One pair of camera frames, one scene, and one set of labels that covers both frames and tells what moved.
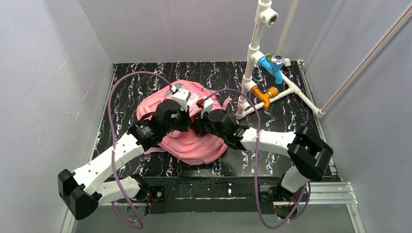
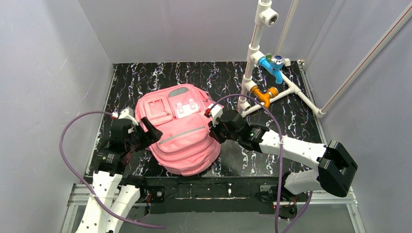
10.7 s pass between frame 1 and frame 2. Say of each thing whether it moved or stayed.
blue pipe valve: stayed
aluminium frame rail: stayed
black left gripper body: moved
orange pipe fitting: stayed
